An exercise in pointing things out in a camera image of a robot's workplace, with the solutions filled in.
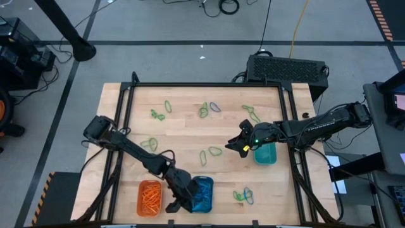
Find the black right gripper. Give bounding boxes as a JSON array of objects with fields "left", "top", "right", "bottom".
[{"left": 225, "top": 118, "right": 284, "bottom": 158}]

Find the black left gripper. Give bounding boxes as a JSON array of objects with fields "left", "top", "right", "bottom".
[{"left": 163, "top": 167, "right": 201, "bottom": 213}]

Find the blue plastic basket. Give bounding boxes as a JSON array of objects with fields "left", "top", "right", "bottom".
[{"left": 189, "top": 175, "right": 215, "bottom": 213}]

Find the green plastic basket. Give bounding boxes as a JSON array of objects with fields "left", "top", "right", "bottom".
[{"left": 252, "top": 141, "right": 278, "bottom": 166}]

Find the orange plastic basket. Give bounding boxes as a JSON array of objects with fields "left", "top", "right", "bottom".
[{"left": 136, "top": 179, "right": 163, "bottom": 218}]

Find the black perforated computer case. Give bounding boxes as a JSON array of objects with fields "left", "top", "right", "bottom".
[{"left": 246, "top": 54, "right": 330, "bottom": 103}]

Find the black mat yellow striped edge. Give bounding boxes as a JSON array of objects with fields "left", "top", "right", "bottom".
[{"left": 30, "top": 171, "right": 82, "bottom": 227}]

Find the black desk beam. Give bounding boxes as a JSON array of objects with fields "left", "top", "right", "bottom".
[{"left": 328, "top": 151, "right": 385, "bottom": 182}]

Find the grey desk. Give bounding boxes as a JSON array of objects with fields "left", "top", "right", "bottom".
[
  {"left": 370, "top": 170, "right": 405, "bottom": 228},
  {"left": 363, "top": 81, "right": 405, "bottom": 177}
]

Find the black monitor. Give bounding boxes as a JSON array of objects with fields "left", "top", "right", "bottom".
[{"left": 378, "top": 68, "right": 405, "bottom": 131}]

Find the black keyboard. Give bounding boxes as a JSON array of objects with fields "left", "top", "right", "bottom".
[{"left": 388, "top": 185, "right": 405, "bottom": 219}]

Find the black pole stand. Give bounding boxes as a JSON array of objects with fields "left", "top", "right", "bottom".
[{"left": 33, "top": 0, "right": 97, "bottom": 63}]

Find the black orange wheeled machine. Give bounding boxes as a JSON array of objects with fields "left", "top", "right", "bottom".
[{"left": 0, "top": 87, "right": 27, "bottom": 155}]

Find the black mat orange striped edge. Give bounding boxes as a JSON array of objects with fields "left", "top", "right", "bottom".
[{"left": 366, "top": 0, "right": 405, "bottom": 42}]

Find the black equipment cart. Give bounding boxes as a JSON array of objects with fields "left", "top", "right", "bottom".
[{"left": 0, "top": 16, "right": 58, "bottom": 92}]

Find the black floor cable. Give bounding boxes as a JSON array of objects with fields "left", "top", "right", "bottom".
[{"left": 254, "top": 0, "right": 273, "bottom": 57}]

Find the yellow floor cable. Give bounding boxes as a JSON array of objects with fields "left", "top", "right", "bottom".
[{"left": 288, "top": 0, "right": 310, "bottom": 60}]

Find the coiled black cable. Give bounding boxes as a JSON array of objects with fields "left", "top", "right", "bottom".
[{"left": 218, "top": 0, "right": 240, "bottom": 16}]

